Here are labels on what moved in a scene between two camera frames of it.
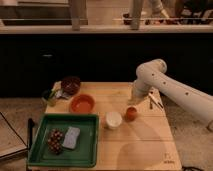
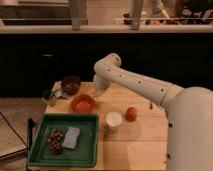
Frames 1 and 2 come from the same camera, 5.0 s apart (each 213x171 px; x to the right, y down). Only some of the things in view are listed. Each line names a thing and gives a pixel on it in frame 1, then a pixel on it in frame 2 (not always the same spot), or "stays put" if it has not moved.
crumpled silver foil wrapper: [59, 94] stays put
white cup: [113, 119] stays put
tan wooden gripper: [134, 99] -> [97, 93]
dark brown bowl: [71, 85] stays put
